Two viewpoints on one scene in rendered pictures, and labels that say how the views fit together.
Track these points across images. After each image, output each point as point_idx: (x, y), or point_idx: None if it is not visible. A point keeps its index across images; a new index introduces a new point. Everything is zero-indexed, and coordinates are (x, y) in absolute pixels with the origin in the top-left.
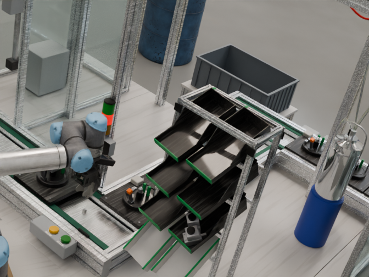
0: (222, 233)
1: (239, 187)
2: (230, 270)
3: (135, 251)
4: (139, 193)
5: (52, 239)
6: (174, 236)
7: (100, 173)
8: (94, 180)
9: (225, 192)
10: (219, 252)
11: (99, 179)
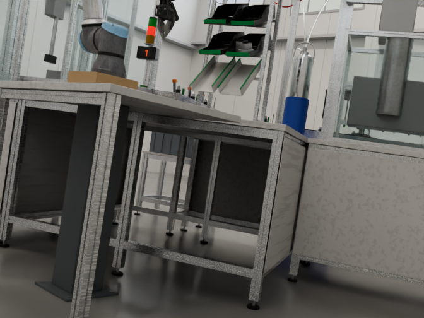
0: (263, 52)
1: (270, 10)
2: (262, 111)
3: (199, 88)
4: (178, 89)
5: None
6: (233, 53)
7: (173, 14)
8: (170, 19)
9: (263, 12)
10: (263, 67)
11: (173, 17)
